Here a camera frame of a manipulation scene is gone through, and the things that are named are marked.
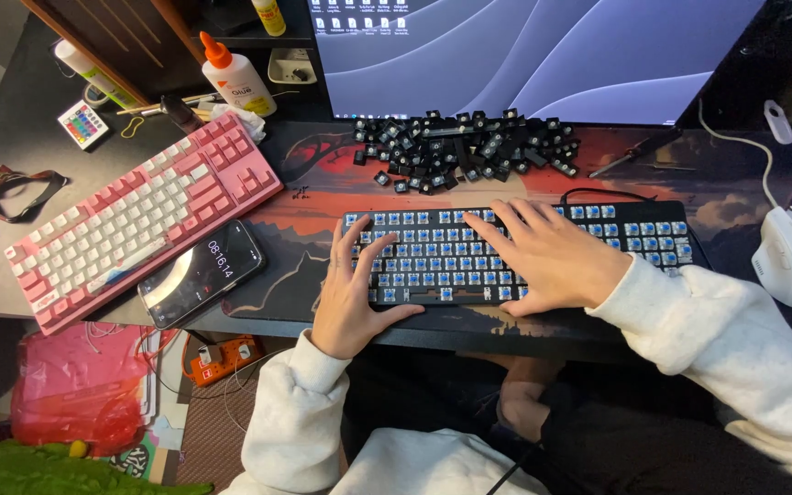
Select person's right hand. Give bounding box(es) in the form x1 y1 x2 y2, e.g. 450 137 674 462
462 198 635 319

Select person's left hand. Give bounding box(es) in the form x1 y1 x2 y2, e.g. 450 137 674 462
310 214 426 360

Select black keyboard with blue switches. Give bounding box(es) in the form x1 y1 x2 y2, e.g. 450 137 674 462
341 200 711 308

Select red landscape desk mat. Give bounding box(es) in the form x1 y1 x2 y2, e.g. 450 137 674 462
220 121 792 339

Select orange power strip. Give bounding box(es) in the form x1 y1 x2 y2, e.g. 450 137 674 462
181 334 265 388

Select black screwdriver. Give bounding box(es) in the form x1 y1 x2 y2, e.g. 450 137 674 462
588 127 683 180

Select person's knee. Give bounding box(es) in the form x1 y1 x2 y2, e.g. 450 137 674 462
458 351 567 444

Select black smartphone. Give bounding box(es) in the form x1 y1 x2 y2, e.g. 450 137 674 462
137 219 268 331

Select pile of black keycaps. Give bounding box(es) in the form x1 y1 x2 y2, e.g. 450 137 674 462
352 108 583 196

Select person's white sweater body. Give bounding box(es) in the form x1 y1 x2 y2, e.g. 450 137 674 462
327 427 552 495

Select person's black shorts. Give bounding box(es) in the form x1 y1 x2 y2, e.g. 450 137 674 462
344 347 792 495

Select crumpled white tissue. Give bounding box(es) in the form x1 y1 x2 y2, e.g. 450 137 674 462
220 103 268 144

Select computer monitor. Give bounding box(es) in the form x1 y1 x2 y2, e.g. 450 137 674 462
306 0 770 129

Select pink and white keyboard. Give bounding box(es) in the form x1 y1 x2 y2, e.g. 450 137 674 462
3 111 285 337

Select white small tray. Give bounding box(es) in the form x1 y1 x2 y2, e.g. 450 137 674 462
267 47 319 85

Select white glue bottle orange cap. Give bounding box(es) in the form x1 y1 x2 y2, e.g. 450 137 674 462
199 30 279 118

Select white keycap puller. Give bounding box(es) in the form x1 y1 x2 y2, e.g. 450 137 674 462
763 99 792 146

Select red plastic bag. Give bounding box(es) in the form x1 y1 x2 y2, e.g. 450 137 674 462
10 322 178 459

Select yellow bottle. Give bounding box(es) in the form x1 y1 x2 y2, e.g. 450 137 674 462
251 0 287 37

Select white remote with coloured buttons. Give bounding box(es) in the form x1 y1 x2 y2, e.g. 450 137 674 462
57 100 110 151

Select white and green tube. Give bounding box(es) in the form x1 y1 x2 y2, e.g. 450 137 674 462
54 38 138 110

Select green plush toy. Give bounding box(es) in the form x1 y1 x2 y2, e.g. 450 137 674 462
0 439 215 495

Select black keyboard cable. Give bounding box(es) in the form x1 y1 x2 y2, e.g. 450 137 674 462
560 186 660 206

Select white mouse cable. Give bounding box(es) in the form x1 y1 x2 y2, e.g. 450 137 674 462
696 99 780 209

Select dark hammer with wooden handle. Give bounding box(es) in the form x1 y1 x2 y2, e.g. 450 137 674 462
116 92 226 135

